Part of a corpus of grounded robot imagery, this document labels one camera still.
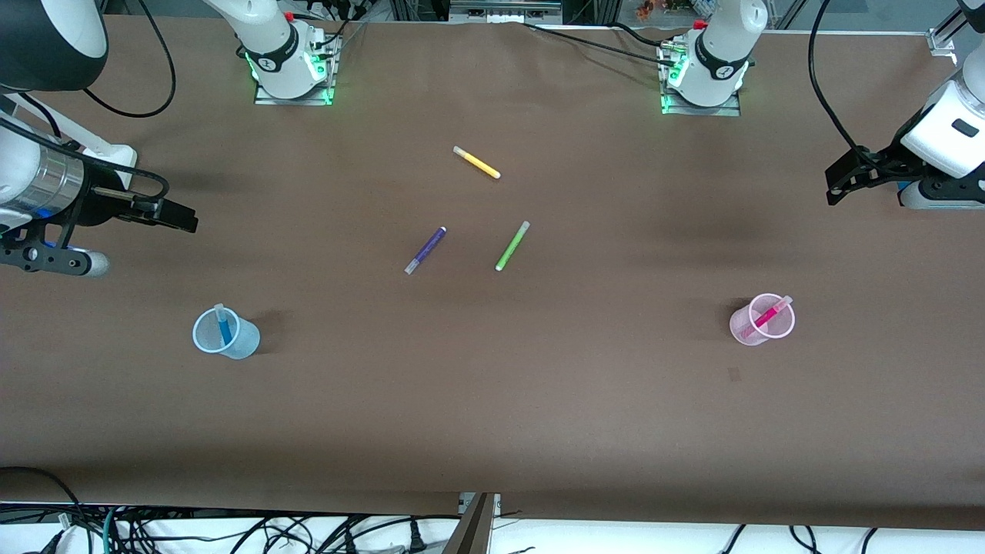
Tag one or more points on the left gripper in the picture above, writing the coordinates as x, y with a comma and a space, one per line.
883, 167

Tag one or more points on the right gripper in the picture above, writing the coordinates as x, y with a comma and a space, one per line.
102, 202

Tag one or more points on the blue marker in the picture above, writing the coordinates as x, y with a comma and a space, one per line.
224, 327

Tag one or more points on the pink marker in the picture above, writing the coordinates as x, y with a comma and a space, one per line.
768, 315

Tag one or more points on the white desk lamp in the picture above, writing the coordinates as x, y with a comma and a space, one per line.
123, 158

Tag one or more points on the blue mesh cup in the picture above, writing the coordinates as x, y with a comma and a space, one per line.
245, 345

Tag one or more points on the pink mesh cup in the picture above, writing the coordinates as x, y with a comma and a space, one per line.
739, 329

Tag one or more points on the purple marker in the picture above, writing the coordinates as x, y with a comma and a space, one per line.
425, 251

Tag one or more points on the orange background item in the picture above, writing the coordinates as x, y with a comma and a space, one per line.
645, 9

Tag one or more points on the yellow marker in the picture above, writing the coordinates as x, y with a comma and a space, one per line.
477, 162

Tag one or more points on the green marker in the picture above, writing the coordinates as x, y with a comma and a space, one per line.
512, 246

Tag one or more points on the brown table cover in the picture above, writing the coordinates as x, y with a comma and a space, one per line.
492, 400

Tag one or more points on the grey socket strip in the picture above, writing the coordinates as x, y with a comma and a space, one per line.
504, 11

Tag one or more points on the black power plug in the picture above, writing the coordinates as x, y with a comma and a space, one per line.
417, 538

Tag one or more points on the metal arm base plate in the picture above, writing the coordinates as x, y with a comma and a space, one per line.
723, 111
265, 96

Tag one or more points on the aluminium corner bracket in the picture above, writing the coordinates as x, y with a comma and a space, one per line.
943, 40

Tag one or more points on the metal table post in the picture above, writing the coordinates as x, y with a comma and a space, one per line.
473, 531

